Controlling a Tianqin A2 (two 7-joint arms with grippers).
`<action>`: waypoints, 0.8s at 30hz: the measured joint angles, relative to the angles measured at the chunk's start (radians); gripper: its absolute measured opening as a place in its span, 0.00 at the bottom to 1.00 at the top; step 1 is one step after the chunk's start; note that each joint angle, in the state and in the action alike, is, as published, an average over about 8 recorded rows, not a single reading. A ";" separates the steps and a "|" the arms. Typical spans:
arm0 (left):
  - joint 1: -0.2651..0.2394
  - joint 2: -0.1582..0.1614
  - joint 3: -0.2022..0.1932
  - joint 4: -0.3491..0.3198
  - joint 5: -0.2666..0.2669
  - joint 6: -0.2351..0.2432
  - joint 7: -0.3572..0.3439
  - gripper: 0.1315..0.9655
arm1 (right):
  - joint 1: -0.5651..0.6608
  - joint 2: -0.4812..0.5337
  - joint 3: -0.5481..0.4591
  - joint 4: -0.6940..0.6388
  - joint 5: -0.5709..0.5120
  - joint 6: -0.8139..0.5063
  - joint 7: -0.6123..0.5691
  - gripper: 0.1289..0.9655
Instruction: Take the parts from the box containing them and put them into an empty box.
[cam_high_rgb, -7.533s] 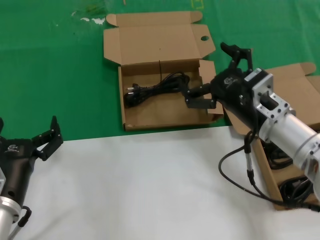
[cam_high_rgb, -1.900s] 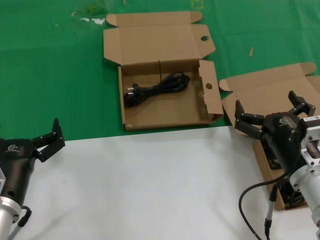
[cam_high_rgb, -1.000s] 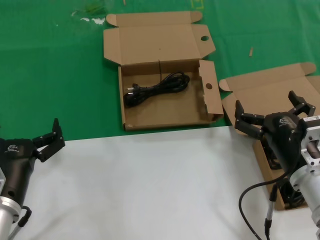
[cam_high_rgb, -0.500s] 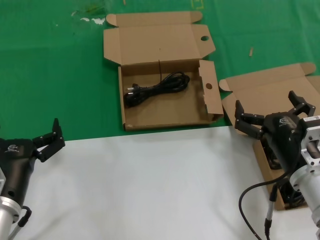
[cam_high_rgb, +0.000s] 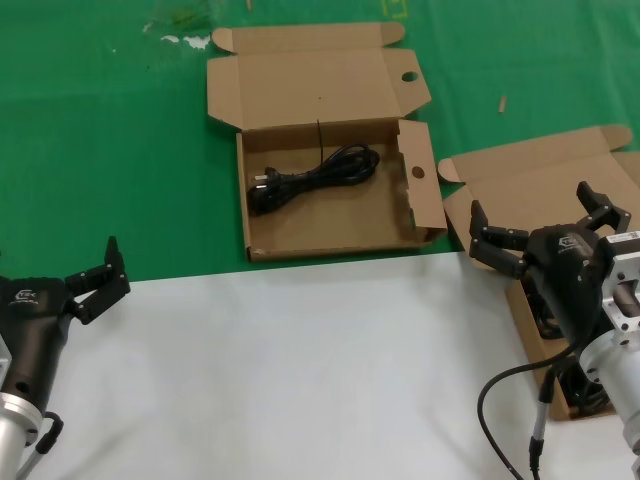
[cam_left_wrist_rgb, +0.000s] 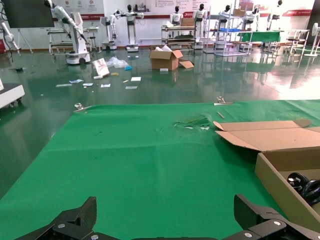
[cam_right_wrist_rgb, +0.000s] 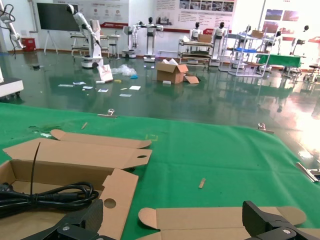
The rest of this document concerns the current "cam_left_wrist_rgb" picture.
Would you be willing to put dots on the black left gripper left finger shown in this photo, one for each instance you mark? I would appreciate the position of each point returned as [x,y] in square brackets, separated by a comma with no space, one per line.
[75,225]

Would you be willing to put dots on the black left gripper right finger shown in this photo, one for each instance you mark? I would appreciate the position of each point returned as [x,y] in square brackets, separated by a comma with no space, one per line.
[260,222]

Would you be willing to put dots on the white mobile robot with arm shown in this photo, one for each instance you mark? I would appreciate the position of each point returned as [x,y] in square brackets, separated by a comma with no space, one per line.
[77,56]

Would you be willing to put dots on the white industrial robot arm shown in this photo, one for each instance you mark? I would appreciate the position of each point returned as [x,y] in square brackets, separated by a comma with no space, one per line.
[7,35]

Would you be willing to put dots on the cardboard box with round holes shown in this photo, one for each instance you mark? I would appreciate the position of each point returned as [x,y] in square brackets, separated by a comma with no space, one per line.
[275,140]

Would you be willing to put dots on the small white box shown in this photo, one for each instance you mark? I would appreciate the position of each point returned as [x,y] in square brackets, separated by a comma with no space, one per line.
[163,70]
[98,77]

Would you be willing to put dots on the flat white box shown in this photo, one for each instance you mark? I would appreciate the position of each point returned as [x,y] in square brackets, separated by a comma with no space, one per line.
[135,79]

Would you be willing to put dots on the small cardboard box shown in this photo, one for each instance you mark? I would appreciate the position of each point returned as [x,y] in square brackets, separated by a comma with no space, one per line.
[239,12]
[187,22]

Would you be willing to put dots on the green table cloth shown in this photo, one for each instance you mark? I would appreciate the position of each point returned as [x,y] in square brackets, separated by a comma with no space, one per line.
[125,162]

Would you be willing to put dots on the metal cloth clip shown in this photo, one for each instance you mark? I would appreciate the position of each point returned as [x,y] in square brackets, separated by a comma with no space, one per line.
[80,107]
[222,102]

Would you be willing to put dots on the paper sheet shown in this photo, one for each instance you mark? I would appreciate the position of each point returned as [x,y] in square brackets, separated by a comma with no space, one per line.
[63,85]
[105,85]
[76,81]
[88,84]
[131,87]

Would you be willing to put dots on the white wheeled machine base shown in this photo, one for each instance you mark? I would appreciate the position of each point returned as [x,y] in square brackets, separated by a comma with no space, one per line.
[10,95]

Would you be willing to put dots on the white paper bag red print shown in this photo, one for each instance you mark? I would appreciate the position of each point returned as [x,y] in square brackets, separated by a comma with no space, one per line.
[101,67]

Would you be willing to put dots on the black debris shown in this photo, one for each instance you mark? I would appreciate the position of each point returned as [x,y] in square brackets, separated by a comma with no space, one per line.
[18,69]

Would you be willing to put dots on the blue crumpled glove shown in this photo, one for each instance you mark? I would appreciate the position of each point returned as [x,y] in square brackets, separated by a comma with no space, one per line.
[128,68]

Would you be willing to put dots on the clear plastic bag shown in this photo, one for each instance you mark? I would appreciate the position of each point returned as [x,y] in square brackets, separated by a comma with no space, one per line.
[116,62]

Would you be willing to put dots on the loose cardboard flap piece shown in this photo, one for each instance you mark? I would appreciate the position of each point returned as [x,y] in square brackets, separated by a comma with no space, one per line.
[186,64]

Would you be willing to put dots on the white rack shelf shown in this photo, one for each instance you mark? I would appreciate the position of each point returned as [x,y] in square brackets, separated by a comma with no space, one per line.
[226,46]

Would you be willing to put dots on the large open cardboard carton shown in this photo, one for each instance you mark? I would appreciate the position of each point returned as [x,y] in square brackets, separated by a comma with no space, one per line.
[163,62]

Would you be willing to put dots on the green covered table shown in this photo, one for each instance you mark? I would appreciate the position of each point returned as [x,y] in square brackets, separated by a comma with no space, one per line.
[260,36]

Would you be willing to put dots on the black round stool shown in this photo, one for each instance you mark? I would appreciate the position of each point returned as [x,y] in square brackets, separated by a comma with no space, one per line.
[93,38]

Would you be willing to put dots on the white work table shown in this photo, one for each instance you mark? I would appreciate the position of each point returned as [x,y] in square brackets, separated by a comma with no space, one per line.
[295,31]

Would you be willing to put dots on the blue plastic bin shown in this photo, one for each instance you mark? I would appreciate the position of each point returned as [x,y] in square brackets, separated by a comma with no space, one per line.
[228,30]

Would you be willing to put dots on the white packing paper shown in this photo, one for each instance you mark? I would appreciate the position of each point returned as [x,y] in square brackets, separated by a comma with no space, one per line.
[162,48]

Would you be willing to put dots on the white standing fan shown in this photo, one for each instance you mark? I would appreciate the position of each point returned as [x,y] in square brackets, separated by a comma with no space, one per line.
[315,31]

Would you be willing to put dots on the white humanoid robot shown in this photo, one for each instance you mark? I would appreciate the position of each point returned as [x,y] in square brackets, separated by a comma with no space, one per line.
[175,17]
[226,12]
[112,25]
[199,17]
[255,15]
[275,16]
[131,25]

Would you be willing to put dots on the metal shelf cart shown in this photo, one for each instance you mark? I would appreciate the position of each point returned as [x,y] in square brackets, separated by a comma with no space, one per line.
[178,28]

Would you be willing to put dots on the black display screen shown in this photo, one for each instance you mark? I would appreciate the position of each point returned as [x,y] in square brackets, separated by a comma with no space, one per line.
[27,12]

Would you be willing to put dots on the white frame table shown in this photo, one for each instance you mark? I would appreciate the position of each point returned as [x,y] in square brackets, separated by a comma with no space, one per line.
[57,31]

